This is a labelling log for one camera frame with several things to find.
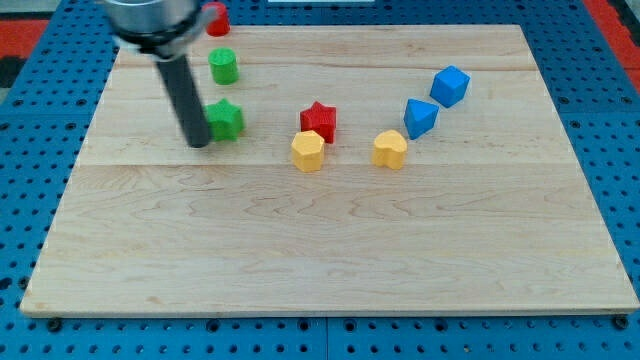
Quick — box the red star block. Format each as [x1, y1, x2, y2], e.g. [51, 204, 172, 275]
[299, 101, 337, 144]

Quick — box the green star block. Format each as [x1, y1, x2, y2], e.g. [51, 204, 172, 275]
[205, 98, 245, 141]

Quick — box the yellow hexagon block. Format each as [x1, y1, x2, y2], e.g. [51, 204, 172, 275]
[291, 130, 325, 173]

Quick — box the wooden board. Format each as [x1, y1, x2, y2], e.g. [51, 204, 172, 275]
[21, 25, 639, 318]

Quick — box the yellow heart block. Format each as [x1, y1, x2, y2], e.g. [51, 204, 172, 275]
[371, 130, 408, 170]

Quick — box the blue triangle block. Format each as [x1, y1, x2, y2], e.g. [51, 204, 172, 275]
[403, 98, 439, 140]

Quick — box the green cylinder block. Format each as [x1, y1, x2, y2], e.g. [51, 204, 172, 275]
[208, 47, 239, 85]

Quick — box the blue cube block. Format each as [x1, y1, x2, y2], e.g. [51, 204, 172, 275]
[429, 65, 470, 108]

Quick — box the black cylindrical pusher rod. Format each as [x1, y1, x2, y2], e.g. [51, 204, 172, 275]
[156, 55, 210, 148]

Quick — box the red cylinder block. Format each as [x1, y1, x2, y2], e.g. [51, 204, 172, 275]
[202, 1, 231, 37]

